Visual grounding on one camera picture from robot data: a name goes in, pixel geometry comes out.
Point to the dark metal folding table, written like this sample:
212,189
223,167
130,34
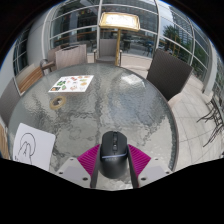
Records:
217,113

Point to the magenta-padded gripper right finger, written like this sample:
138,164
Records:
155,168

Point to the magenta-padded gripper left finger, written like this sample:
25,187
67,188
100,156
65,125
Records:
73,170

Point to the grey wicker armchair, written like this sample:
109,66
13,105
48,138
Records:
70,57
108,48
50,56

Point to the white mouse pad with drawing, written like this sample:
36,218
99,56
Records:
41,146

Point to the dark brown wicker chair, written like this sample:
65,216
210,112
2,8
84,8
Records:
168,73
8,100

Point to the gold framed sign stand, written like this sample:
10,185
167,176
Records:
120,21

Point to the colourful printed menu card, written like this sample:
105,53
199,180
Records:
71,83

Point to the black computer mouse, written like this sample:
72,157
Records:
114,156

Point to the wooden slat bench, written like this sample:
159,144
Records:
31,78
3,141

